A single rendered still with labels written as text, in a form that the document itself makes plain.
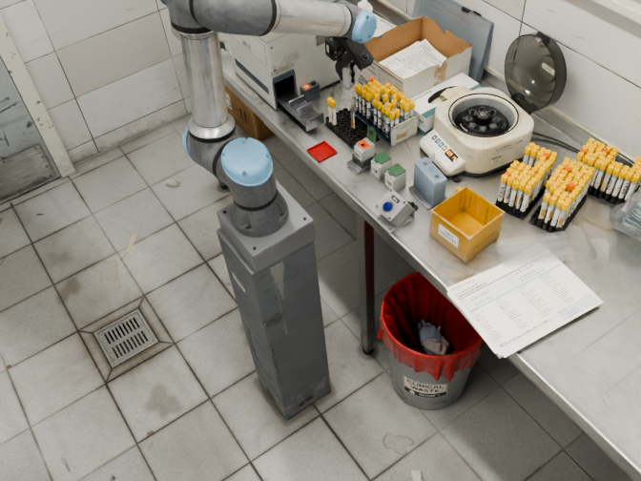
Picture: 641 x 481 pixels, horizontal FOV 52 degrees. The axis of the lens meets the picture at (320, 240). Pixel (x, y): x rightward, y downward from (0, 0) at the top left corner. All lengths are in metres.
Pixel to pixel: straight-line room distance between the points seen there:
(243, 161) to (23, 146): 1.98
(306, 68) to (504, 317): 1.04
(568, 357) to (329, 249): 1.51
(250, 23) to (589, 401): 1.07
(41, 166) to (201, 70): 2.06
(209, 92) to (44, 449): 1.58
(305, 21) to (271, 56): 0.59
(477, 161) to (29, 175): 2.31
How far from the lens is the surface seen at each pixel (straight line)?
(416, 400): 2.40
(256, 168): 1.56
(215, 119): 1.61
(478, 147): 1.87
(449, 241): 1.72
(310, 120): 2.05
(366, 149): 1.91
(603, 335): 1.67
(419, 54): 2.30
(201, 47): 1.51
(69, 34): 3.29
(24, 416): 2.78
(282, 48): 2.09
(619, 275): 1.79
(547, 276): 1.72
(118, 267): 3.04
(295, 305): 1.94
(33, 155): 3.46
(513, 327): 1.61
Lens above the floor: 2.21
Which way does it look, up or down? 49 degrees down
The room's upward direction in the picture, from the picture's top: 6 degrees counter-clockwise
